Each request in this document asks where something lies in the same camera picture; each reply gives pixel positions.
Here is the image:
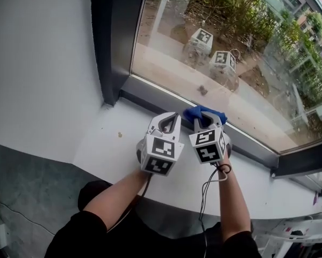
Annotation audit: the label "thin white cable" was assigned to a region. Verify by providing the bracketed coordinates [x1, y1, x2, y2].
[213, 170, 229, 184]

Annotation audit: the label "thin black cable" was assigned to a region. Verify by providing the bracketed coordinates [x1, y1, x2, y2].
[199, 163, 232, 258]

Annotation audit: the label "person's left forearm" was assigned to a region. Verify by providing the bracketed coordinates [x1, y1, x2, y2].
[82, 167, 151, 232]

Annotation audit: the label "green shrubs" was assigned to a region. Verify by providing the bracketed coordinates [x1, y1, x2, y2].
[186, 0, 322, 134]

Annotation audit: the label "window glass pane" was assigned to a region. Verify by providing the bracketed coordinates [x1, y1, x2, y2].
[130, 0, 322, 153]

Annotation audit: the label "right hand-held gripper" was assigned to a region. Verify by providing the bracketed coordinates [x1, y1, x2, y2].
[188, 111, 233, 166]

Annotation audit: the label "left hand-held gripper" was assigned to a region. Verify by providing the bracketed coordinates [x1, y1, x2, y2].
[135, 112, 185, 177]

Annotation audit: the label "blue cleaning cloth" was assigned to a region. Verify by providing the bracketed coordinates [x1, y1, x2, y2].
[182, 105, 228, 128]

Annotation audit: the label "person's black trousers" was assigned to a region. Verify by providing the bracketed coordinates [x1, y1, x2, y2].
[77, 180, 113, 213]

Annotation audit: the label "person's right forearm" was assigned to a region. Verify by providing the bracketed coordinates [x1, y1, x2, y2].
[218, 156, 252, 243]

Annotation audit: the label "white metal rack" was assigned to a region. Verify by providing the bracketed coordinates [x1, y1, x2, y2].
[253, 213, 322, 258]

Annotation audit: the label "person's black sweater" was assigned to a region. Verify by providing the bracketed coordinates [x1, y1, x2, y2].
[44, 210, 263, 258]

